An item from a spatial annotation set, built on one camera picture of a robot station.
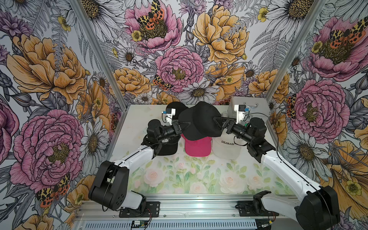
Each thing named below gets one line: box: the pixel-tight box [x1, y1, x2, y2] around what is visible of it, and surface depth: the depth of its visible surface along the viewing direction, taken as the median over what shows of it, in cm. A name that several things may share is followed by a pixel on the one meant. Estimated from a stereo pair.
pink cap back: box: [180, 133, 213, 157], surface depth 98 cm
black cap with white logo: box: [150, 136, 181, 156], surface depth 68 cm
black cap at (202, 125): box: [178, 101, 223, 141], surface depth 78 cm
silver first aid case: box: [227, 96, 272, 124], surface depth 104 cm
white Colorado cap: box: [211, 129, 248, 160], surface depth 96 cm
